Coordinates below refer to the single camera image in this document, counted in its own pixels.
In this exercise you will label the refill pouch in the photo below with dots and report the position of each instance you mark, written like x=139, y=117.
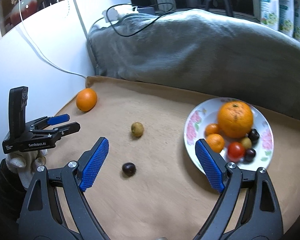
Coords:
x=286, y=17
x=296, y=32
x=269, y=13

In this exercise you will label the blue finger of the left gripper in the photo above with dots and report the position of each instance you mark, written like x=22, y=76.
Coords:
x=58, y=119
x=63, y=130

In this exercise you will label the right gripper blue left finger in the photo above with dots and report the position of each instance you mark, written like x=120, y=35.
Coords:
x=41, y=215

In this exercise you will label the white gloved left hand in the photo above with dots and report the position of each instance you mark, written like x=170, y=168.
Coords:
x=25, y=164

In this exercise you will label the brown kiwi berry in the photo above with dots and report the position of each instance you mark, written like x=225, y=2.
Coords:
x=246, y=143
x=137, y=129

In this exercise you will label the large rough orange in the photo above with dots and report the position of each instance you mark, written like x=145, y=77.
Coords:
x=235, y=119

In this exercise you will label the large smooth orange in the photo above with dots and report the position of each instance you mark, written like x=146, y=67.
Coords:
x=86, y=99

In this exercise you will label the white floral plate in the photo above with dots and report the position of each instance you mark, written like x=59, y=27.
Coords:
x=206, y=113

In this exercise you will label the small mandarin with stem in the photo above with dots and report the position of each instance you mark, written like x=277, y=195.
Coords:
x=216, y=142

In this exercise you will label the dark plum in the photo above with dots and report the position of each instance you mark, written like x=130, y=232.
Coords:
x=249, y=155
x=129, y=169
x=253, y=135

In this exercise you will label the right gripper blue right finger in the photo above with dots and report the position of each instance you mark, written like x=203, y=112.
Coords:
x=260, y=216

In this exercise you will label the red tomato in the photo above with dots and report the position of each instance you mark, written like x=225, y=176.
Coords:
x=235, y=152

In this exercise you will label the small orange kumquat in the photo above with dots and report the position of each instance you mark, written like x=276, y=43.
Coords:
x=212, y=129

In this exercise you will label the red white vase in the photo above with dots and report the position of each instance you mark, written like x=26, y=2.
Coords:
x=14, y=10

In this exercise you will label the grey blanket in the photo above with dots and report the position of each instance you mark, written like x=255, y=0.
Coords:
x=205, y=52

